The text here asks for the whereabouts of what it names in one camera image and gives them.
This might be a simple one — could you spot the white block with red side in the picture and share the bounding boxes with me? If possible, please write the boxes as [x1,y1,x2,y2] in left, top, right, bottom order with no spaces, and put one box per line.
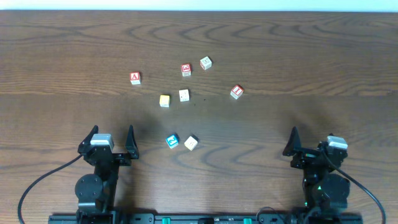
[200,56,212,70]

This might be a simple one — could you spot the red number 3 block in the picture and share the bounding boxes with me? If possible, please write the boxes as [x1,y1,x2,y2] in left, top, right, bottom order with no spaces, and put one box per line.
[181,63,192,77]

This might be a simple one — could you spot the blue number 2 block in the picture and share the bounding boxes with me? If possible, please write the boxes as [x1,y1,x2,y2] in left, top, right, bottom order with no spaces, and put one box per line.
[165,134,179,149]

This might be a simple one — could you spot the red letter A block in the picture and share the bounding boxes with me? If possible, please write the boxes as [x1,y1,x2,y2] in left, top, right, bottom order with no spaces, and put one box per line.
[130,72,141,85]

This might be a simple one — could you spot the white block near blue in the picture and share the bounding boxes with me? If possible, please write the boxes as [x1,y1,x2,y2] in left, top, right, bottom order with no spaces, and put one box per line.
[184,135,198,151]

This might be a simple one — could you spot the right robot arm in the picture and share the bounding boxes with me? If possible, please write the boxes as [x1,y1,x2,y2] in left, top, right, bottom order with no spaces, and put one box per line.
[282,127,350,223]

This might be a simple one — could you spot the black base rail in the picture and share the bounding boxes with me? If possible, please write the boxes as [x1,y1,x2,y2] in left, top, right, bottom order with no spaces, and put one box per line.
[48,213,364,224]

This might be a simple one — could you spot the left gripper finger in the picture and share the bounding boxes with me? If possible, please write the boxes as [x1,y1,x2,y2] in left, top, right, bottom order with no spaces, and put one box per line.
[125,125,139,159]
[78,125,98,154]

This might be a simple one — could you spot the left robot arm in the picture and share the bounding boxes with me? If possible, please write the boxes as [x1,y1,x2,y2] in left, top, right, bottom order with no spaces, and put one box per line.
[75,125,139,223]

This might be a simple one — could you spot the yellow wooden block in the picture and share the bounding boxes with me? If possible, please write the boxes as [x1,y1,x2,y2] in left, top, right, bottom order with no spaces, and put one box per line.
[159,95,170,108]

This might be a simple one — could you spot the red letter I block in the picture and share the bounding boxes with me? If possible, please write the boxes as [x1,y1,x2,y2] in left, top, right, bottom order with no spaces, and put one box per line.
[230,85,244,100]

